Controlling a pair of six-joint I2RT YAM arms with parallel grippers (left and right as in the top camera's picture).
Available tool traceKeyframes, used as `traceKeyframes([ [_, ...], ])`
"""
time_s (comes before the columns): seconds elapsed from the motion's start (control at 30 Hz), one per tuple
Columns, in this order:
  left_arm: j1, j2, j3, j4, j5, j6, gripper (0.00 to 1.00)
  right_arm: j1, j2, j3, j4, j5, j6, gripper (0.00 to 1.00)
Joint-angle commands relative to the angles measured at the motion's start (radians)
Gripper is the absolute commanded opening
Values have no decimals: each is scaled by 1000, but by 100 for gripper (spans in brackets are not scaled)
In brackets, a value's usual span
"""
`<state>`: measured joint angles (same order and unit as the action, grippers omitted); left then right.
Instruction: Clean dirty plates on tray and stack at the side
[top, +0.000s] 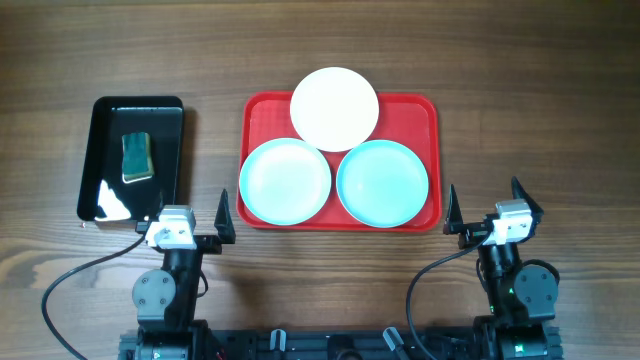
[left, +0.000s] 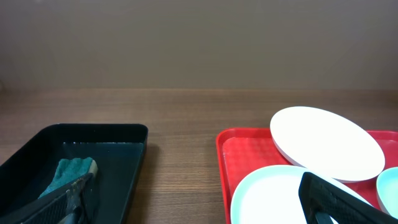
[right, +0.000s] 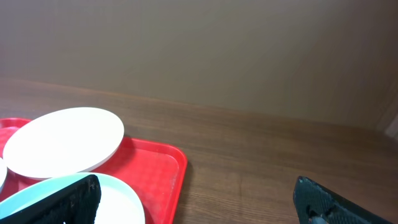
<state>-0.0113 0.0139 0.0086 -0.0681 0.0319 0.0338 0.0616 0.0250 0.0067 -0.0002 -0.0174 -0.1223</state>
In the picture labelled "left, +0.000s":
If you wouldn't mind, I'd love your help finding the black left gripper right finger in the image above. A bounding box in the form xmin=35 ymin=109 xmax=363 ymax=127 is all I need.
xmin=298 ymin=172 xmax=397 ymax=224

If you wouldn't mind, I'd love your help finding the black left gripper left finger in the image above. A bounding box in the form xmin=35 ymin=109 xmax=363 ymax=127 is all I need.
xmin=1 ymin=173 xmax=95 ymax=224

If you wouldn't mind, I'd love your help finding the green yellow sponge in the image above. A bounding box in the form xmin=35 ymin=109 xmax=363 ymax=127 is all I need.
xmin=39 ymin=157 xmax=98 ymax=198

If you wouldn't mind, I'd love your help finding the light blue plate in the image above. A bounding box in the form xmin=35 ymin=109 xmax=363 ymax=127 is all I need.
xmin=230 ymin=164 xmax=374 ymax=224
xmin=376 ymin=167 xmax=398 ymax=218

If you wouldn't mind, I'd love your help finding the white round plate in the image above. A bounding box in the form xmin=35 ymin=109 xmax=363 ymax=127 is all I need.
xmin=270 ymin=106 xmax=386 ymax=183

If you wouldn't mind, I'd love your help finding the black rectangular tray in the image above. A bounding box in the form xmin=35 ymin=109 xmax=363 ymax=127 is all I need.
xmin=1 ymin=124 xmax=148 ymax=223

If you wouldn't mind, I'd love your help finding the red plastic tray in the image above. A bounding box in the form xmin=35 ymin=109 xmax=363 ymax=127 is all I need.
xmin=216 ymin=128 xmax=397 ymax=224

